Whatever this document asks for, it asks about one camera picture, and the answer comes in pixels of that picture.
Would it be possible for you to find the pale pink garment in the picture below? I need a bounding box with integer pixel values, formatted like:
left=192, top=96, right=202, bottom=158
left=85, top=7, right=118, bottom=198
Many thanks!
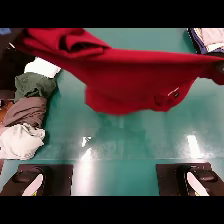
left=194, top=28, right=224, bottom=53

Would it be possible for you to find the cream garment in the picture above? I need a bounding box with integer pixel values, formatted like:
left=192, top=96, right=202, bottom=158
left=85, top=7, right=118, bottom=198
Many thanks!
left=0, top=122, right=46, bottom=161

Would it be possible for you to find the white garment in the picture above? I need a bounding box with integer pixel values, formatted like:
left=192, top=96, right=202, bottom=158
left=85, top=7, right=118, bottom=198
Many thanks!
left=23, top=56, right=62, bottom=80

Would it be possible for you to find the red T-shirt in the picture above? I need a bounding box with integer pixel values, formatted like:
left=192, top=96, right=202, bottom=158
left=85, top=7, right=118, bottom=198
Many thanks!
left=14, top=28, right=224, bottom=116

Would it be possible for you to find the brown garment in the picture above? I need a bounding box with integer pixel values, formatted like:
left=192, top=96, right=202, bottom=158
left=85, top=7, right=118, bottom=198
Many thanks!
left=2, top=96, right=48, bottom=129

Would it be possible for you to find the green garment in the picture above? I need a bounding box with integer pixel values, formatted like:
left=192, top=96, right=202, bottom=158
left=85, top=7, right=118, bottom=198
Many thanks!
left=14, top=72, right=58, bottom=100

